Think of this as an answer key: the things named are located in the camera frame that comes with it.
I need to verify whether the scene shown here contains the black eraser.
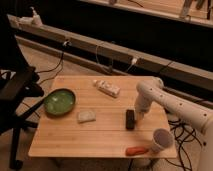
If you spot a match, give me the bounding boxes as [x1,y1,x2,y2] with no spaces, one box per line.
[126,110,135,130]

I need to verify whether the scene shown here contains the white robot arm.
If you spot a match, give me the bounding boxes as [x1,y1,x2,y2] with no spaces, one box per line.
[135,77,213,171]

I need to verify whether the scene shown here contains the white paper cup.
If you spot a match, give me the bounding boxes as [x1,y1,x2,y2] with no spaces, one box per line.
[151,128,174,153]

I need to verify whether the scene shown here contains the orange carrot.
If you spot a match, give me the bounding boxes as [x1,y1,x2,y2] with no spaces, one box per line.
[125,147,148,156]

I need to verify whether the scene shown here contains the white plastic bottle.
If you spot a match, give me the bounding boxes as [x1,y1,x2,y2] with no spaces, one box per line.
[93,80,120,98]

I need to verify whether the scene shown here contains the green bowl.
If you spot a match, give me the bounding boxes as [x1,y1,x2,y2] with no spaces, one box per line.
[44,88,76,116]

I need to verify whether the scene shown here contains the black office chair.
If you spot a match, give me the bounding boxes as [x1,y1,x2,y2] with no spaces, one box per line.
[0,11,44,171]

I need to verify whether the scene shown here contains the white spray bottle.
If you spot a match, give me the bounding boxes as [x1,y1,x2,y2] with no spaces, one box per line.
[19,6,43,27]

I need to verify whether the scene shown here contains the black floor cables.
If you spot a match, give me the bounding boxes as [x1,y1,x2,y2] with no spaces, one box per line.
[165,113,205,171]

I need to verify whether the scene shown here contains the white wall plug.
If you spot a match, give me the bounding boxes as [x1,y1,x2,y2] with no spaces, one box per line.
[131,58,138,65]

